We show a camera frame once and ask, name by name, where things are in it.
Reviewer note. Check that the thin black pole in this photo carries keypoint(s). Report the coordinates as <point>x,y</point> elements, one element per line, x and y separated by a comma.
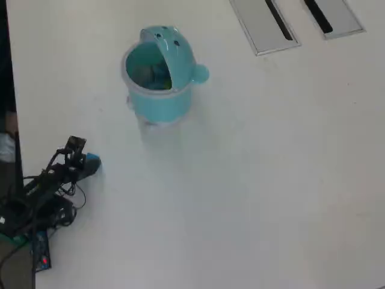
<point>18,162</point>

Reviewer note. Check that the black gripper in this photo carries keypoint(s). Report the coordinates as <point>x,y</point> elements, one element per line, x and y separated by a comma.
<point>76,161</point>

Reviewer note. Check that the blue controller circuit board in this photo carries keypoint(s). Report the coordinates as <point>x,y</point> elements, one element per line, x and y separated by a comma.
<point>42,253</point>

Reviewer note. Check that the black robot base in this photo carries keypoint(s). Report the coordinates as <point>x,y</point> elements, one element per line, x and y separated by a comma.
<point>60,213</point>

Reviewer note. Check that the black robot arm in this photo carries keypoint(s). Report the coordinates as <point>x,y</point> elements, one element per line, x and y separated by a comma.
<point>45,189</point>

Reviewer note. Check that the white shoe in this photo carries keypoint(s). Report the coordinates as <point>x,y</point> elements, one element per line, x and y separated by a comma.
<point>6,144</point>

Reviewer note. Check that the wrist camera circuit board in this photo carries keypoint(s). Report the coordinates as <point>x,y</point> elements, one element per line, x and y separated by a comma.
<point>76,142</point>

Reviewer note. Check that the green table clamp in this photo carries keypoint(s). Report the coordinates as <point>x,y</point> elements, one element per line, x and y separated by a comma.
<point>21,239</point>

